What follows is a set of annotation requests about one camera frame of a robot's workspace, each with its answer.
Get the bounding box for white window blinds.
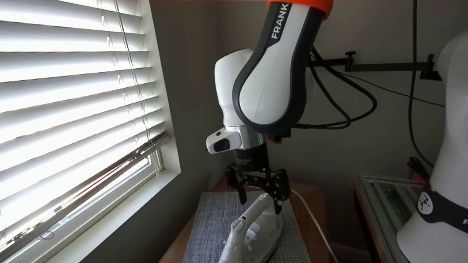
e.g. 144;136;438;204
0;0;173;251

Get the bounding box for wooden side table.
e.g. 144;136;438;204
157;175;340;263

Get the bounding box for white iron power cord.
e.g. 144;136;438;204
289;187;340;263

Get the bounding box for aluminium rail frame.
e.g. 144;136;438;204
359;174;427;263

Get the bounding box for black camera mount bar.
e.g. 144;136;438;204
309;49;444;82

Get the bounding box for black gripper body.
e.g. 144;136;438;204
233;144;271;190

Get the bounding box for grey grid mat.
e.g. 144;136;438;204
182;190;315;263

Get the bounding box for white pressing iron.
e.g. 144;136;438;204
217;191;286;263

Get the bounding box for orange strap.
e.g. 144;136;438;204
267;0;337;14

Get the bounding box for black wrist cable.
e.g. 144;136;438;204
291;45;381;131

